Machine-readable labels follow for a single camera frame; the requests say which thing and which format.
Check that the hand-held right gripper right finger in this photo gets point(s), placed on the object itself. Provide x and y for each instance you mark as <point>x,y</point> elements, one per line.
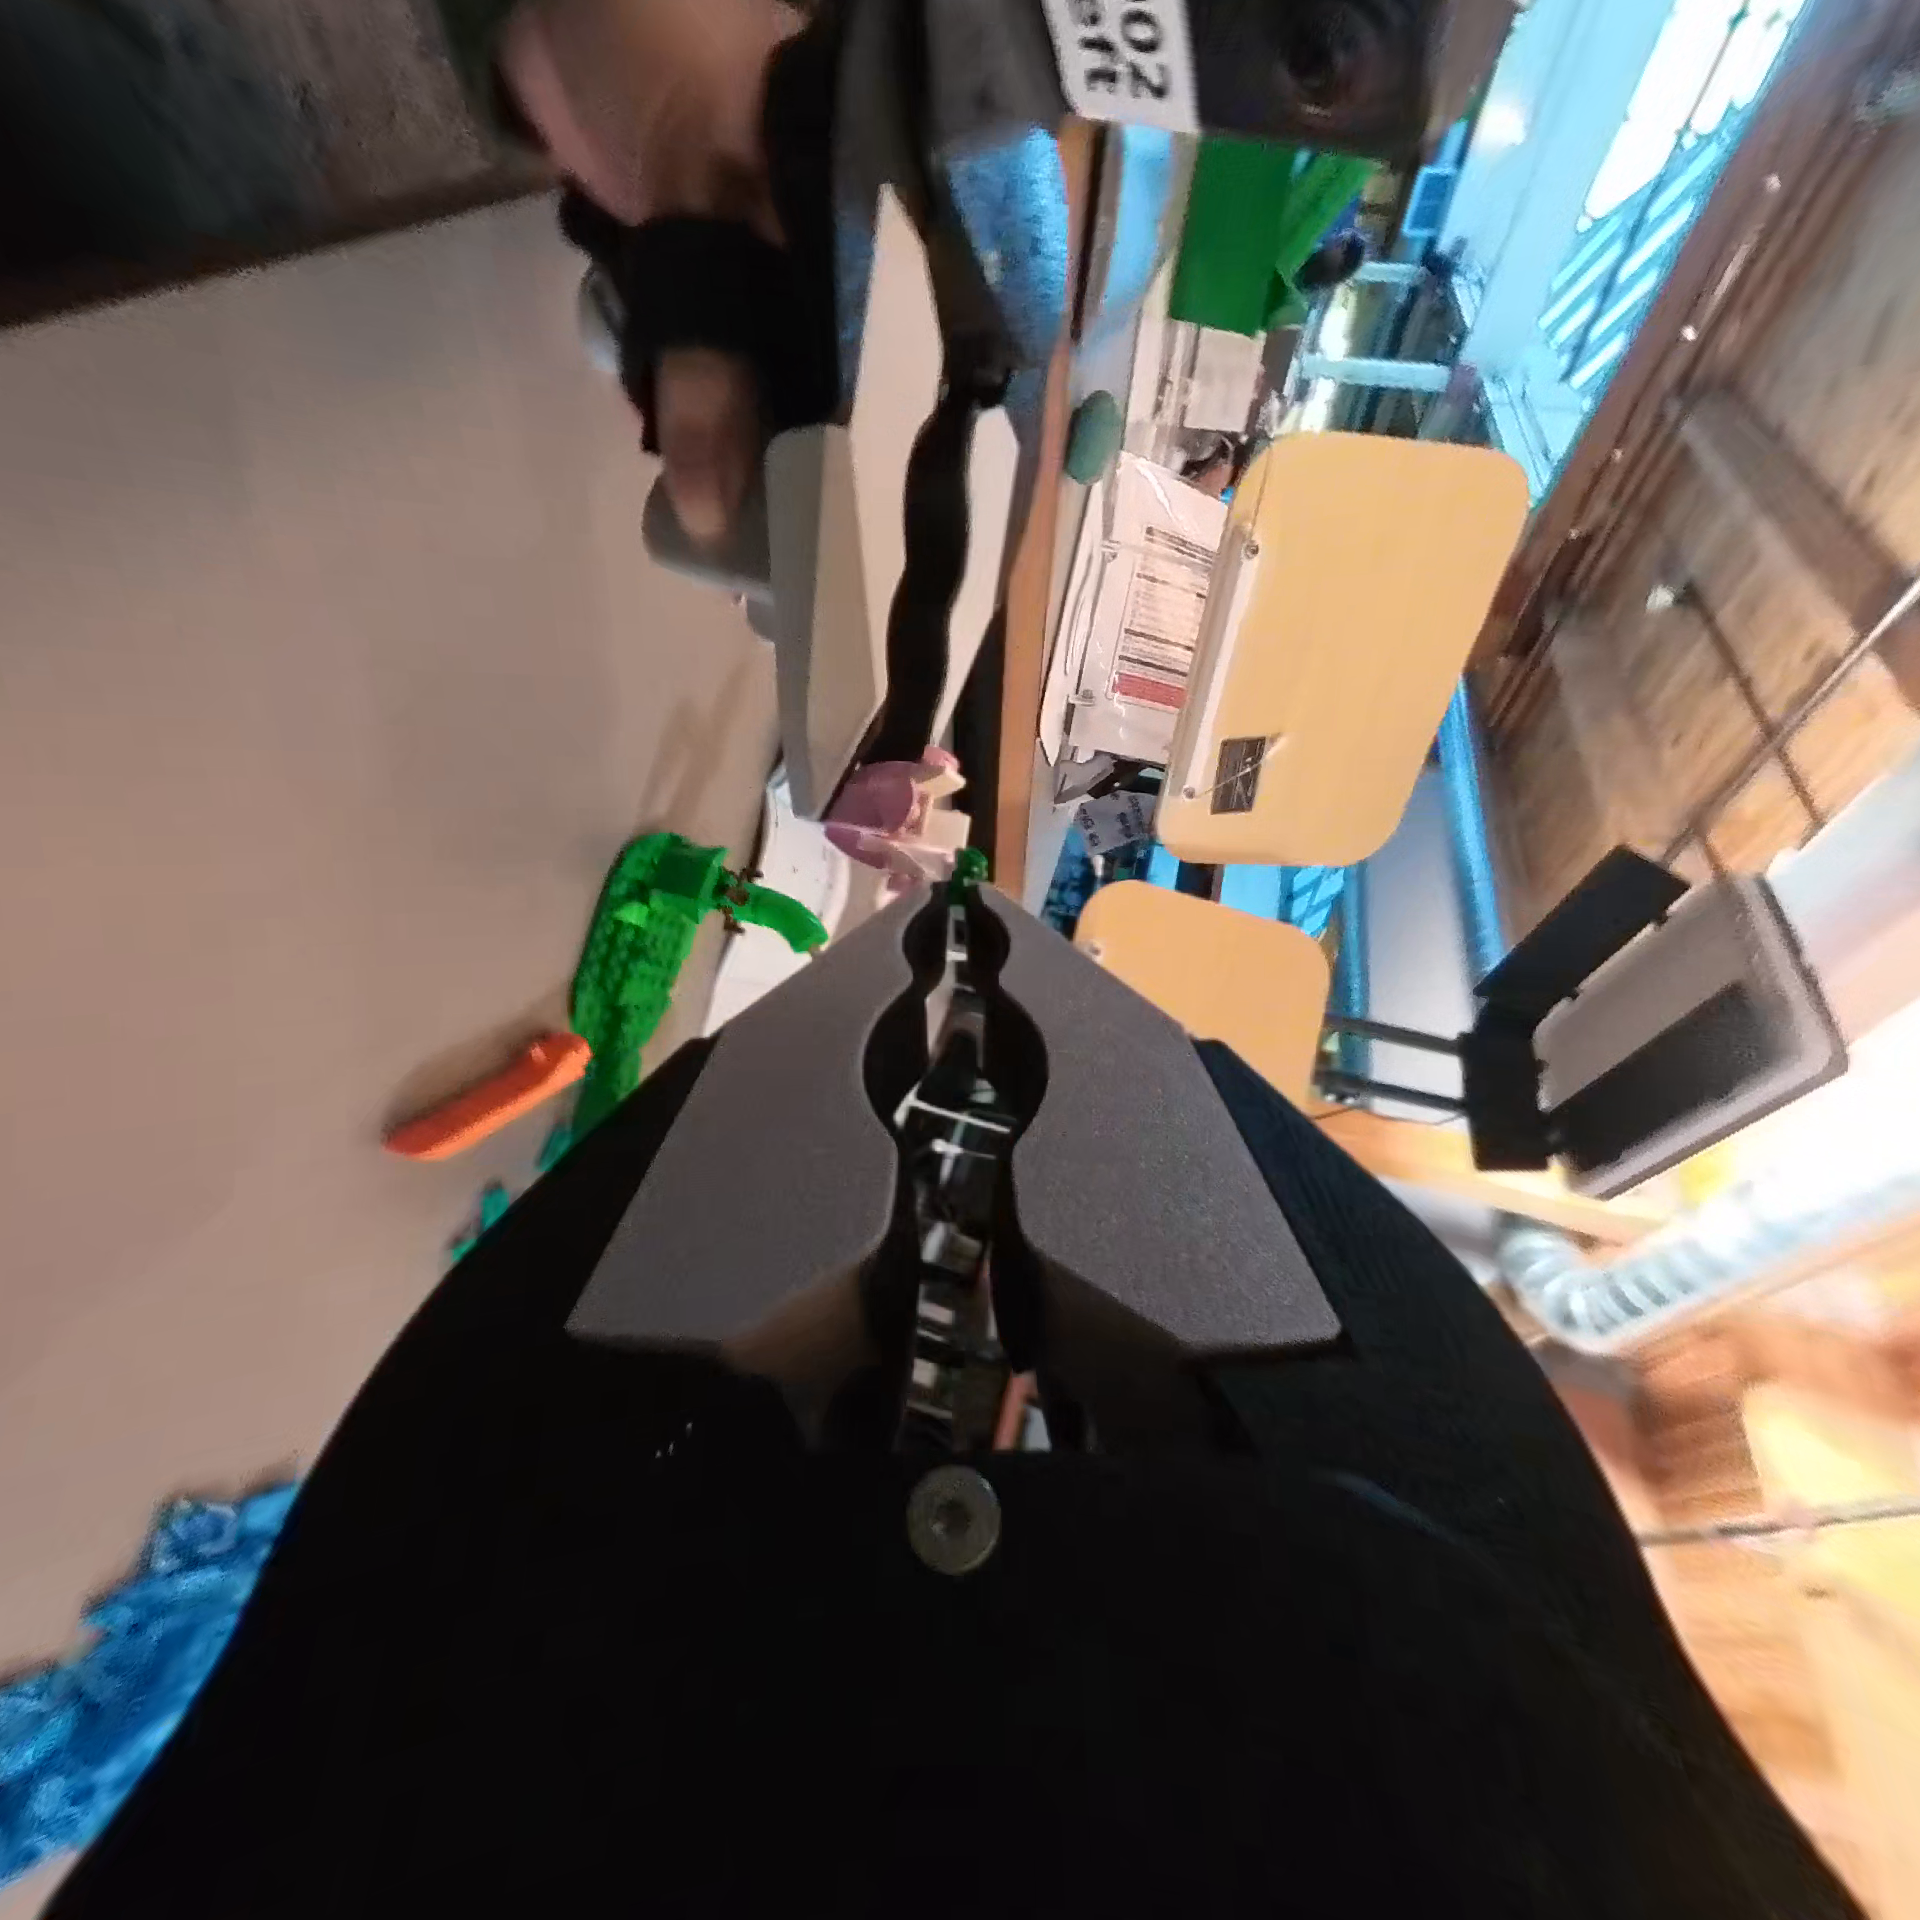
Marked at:
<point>1155,1185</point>

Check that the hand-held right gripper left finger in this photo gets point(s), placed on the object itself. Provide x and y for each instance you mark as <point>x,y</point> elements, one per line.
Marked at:
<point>750,1171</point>

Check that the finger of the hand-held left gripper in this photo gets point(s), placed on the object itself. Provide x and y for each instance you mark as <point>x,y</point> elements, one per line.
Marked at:
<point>828,600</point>

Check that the pink lego flower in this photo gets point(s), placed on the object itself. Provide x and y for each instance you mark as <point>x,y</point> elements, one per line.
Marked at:
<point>885,804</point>

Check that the green lego leaf build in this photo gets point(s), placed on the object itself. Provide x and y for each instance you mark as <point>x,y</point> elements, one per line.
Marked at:
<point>630,960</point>

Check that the lego instruction booklet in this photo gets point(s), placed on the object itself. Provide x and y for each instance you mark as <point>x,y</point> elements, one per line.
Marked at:
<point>795,862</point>

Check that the pile of teal lego pieces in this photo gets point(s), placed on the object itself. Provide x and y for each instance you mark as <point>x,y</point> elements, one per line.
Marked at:
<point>485,1220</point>

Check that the pile of blue lego pieces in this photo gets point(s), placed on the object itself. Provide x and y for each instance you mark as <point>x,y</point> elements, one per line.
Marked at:
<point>105,1679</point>

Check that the person's left hand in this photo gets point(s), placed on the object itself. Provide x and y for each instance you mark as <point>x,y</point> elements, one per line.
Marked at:
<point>630,104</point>

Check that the wooden table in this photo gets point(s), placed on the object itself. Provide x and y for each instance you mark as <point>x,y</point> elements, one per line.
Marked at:
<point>1035,600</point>

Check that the yellow wooden chair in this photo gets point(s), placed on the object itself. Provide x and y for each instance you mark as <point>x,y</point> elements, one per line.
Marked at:
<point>1351,646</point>
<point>1199,976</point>

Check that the orange brick separator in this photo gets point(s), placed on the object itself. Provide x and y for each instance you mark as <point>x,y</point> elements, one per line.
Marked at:
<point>481,1105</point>

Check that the green stone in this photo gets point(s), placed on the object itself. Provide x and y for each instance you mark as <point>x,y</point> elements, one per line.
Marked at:
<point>1094,440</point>

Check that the green board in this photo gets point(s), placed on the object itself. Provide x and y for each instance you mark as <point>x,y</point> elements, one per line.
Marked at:
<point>1246,226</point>

